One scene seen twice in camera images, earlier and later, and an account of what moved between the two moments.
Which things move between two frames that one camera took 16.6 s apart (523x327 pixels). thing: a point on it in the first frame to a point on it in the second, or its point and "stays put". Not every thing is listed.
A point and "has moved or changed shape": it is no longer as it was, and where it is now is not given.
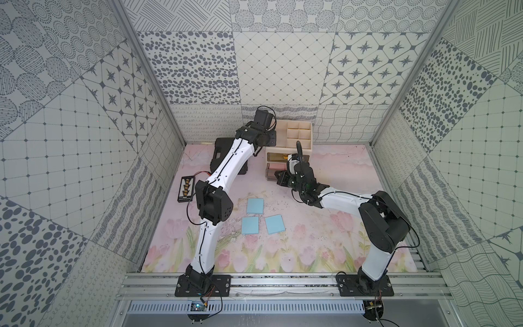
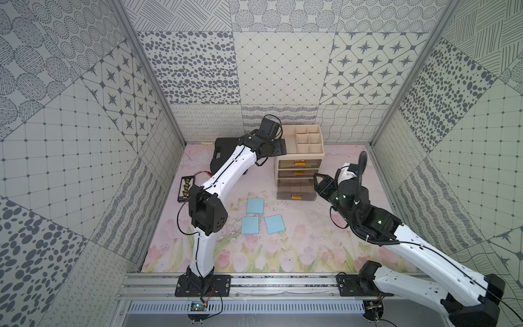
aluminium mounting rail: x=283 y=286 stays put
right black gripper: x=282 y=179 to x=327 y=184
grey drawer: x=271 y=177 has moved or changed shape
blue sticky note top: x=255 y=206 stays put
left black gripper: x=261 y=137 to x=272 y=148
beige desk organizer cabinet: x=288 y=132 has moved or changed shape
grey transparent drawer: x=277 y=157 has moved or changed shape
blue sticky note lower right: x=274 y=224 stays put
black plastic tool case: x=222 y=146 stays put
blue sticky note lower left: x=250 y=225 stays put
